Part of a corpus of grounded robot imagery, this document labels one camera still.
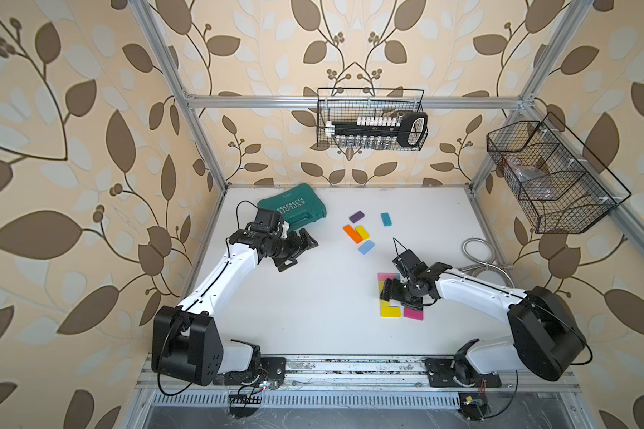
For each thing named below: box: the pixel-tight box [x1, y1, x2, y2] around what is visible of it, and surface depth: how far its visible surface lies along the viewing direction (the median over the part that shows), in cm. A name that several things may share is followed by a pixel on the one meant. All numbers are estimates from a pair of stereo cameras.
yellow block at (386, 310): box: [380, 300, 402, 319], surface depth 88 cm
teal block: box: [380, 212, 393, 228], surface depth 111 cm
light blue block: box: [357, 239, 375, 256], surface depth 104 cm
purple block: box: [348, 210, 365, 224], surface depth 113 cm
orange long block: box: [342, 224, 364, 244], surface depth 107 cm
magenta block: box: [403, 307, 425, 321], surface depth 85 cm
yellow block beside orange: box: [355, 225, 372, 241], surface depth 107 cm
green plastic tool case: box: [257, 183, 327, 231], surface depth 110 cm
